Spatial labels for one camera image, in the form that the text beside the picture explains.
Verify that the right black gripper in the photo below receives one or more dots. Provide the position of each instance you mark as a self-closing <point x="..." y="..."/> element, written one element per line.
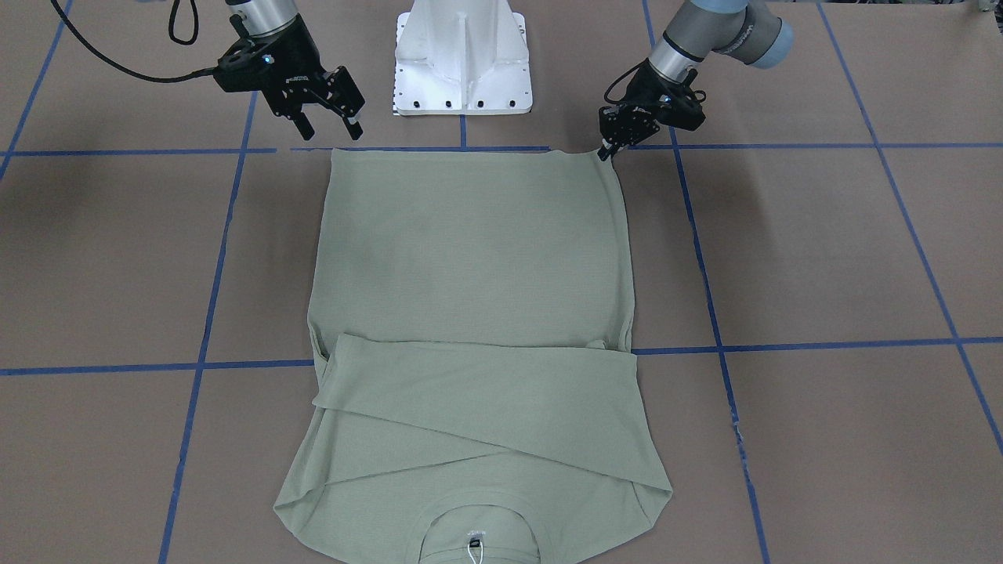
<point x="295" y="69"/>

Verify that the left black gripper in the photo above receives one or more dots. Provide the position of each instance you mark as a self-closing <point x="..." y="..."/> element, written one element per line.
<point x="645" y="97"/>

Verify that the green long sleeve shirt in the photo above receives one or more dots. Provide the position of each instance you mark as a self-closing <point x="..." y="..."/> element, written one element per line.
<point x="471" y="324"/>

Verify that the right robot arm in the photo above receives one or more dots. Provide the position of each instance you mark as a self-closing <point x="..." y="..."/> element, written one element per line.
<point x="263" y="17"/>

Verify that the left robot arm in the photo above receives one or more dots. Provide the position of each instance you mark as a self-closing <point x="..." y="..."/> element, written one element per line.
<point x="746" y="31"/>

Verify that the white camera mast pedestal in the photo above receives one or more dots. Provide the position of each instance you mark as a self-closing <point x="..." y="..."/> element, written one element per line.
<point x="461" y="58"/>

